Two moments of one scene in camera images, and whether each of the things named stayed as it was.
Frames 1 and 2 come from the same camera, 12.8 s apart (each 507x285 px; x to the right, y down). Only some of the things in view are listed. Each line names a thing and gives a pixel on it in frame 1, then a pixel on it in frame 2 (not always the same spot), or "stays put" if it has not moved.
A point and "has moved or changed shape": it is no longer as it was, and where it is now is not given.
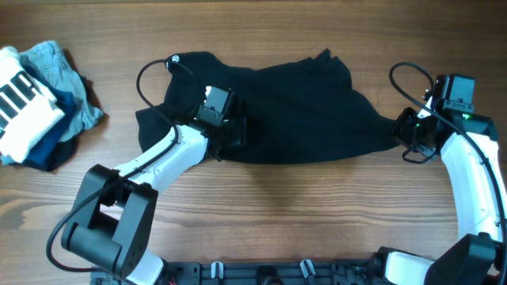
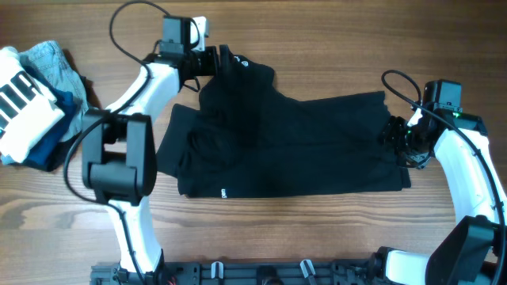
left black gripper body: (234, 131) → (204, 62)
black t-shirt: (296, 109) has moved or changed shape
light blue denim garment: (48, 58) stays put
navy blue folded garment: (55, 153) stays put
